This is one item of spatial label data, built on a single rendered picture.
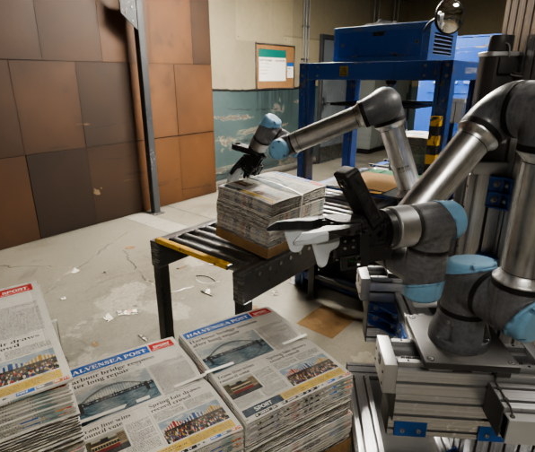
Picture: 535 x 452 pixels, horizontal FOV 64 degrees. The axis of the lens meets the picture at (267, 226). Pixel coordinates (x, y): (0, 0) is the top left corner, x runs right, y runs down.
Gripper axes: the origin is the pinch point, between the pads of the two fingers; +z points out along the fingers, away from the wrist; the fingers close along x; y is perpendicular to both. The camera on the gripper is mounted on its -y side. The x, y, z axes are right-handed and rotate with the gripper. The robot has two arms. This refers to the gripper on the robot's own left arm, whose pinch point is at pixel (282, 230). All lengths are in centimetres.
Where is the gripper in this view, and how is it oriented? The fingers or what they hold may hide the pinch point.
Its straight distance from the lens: 68.4
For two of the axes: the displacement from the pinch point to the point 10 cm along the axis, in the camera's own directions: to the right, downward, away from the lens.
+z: -9.3, 1.2, -3.4
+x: -3.5, -1.8, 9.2
